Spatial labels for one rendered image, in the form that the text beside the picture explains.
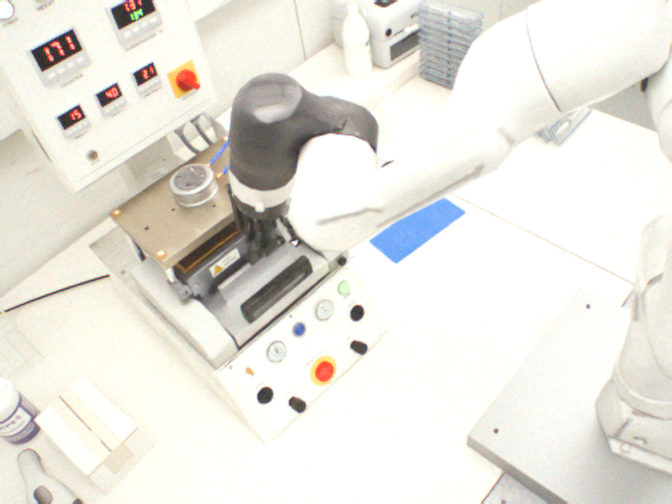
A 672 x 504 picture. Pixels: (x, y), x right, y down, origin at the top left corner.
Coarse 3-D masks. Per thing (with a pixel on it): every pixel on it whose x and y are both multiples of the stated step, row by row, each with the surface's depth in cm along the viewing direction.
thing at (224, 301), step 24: (288, 240) 115; (264, 264) 109; (288, 264) 111; (312, 264) 110; (216, 288) 109; (240, 288) 108; (288, 288) 107; (216, 312) 106; (240, 312) 105; (264, 312) 105; (240, 336) 103
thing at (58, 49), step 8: (56, 40) 87; (64, 40) 88; (40, 48) 86; (48, 48) 87; (56, 48) 88; (64, 48) 89; (72, 48) 90; (40, 56) 87; (48, 56) 88; (56, 56) 88; (64, 56) 89; (48, 64) 88
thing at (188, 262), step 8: (232, 224) 107; (224, 232) 106; (232, 232) 106; (240, 232) 106; (208, 240) 105; (216, 240) 105; (224, 240) 105; (200, 248) 104; (208, 248) 104; (216, 248) 104; (184, 256) 103; (192, 256) 103; (200, 256) 103; (176, 264) 105; (184, 264) 102; (192, 264) 102; (184, 272) 104
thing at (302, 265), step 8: (304, 256) 107; (296, 264) 105; (304, 264) 106; (288, 272) 105; (296, 272) 105; (304, 272) 107; (312, 272) 109; (272, 280) 104; (280, 280) 104; (288, 280) 105; (264, 288) 103; (272, 288) 103; (280, 288) 104; (256, 296) 102; (264, 296) 102; (272, 296) 104; (248, 304) 101; (256, 304) 102; (264, 304) 103; (248, 312) 101; (248, 320) 103
